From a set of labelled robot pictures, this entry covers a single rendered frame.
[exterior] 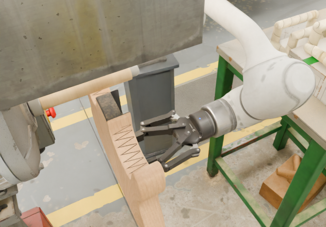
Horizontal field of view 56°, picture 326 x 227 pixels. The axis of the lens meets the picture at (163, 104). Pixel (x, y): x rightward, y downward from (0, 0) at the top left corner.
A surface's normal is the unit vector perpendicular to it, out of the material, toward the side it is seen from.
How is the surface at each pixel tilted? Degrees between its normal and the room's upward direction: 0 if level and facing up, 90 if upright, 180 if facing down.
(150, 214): 71
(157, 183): 88
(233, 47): 0
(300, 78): 43
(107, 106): 11
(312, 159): 90
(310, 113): 0
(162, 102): 90
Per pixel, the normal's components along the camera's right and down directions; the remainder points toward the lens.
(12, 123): 0.96, -0.22
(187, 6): 0.45, 0.62
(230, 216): -0.04, -0.70
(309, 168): -0.89, 0.35
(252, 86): -0.95, 0.12
